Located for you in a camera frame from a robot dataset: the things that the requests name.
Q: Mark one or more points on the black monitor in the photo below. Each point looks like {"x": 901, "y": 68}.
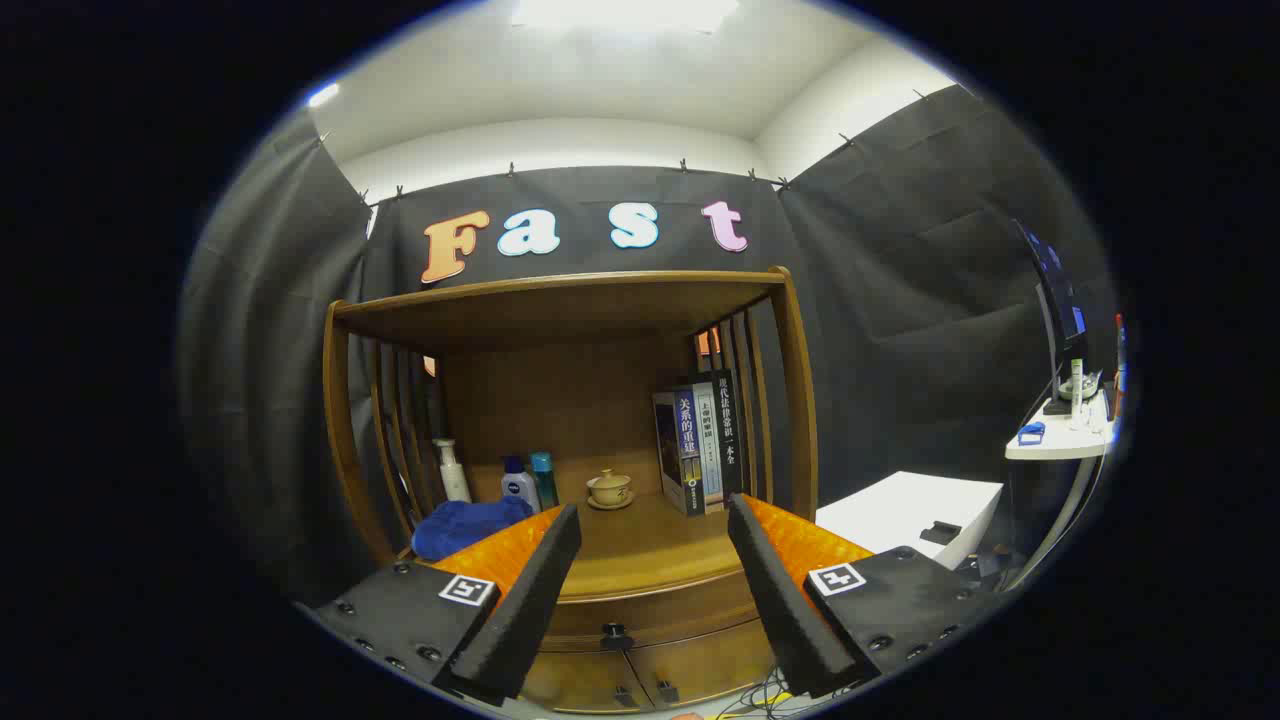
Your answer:
{"x": 1060, "y": 300}

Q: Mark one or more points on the book with black spine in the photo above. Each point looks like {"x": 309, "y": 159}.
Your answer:
{"x": 730, "y": 430}

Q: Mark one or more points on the teal bottle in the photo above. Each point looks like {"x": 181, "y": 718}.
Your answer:
{"x": 545, "y": 480}

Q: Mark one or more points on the white filing cabinet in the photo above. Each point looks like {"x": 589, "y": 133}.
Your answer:
{"x": 900, "y": 510}

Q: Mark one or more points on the wooden cabinet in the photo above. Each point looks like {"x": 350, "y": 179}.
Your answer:
{"x": 560, "y": 400}

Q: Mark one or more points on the beige lidded teacup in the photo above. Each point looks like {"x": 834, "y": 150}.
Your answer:
{"x": 609, "y": 490}

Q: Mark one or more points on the book with dark cover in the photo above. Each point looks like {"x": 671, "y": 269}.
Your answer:
{"x": 685, "y": 450}

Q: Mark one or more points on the blue towel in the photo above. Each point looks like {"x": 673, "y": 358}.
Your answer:
{"x": 460, "y": 525}

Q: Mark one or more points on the book with light blue spine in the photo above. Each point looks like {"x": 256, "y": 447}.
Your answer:
{"x": 710, "y": 450}

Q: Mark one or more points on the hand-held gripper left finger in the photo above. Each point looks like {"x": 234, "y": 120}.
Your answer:
{"x": 530, "y": 600}

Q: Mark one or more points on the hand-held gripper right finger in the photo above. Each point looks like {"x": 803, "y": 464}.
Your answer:
{"x": 780, "y": 600}

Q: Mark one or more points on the black backdrop cloth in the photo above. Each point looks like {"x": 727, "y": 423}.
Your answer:
{"x": 900, "y": 300}

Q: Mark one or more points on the ceiling light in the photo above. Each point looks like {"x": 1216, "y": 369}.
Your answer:
{"x": 620, "y": 12}

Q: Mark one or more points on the white pump bottle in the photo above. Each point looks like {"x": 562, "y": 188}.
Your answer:
{"x": 453, "y": 480}

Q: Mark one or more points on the wooden drawer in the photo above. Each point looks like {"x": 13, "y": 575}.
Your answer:
{"x": 680, "y": 602}

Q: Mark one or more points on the small blue object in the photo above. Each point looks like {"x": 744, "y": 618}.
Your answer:
{"x": 1031, "y": 433}

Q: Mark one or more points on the white bottle with blue cap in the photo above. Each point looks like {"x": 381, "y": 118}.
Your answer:
{"x": 520, "y": 492}

